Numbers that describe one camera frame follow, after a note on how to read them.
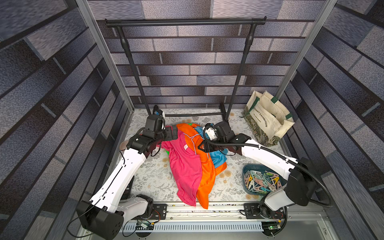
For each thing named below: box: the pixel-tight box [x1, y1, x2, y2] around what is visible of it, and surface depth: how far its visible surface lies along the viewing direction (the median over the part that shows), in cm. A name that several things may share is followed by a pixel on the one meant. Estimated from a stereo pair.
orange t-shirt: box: [176, 123, 228, 209], surface depth 78 cm
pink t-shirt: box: [161, 129, 203, 207], surface depth 80 cm
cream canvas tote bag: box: [243, 90, 295, 147], surface depth 99 cm
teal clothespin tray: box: [242, 163, 288, 196], surface depth 83 cm
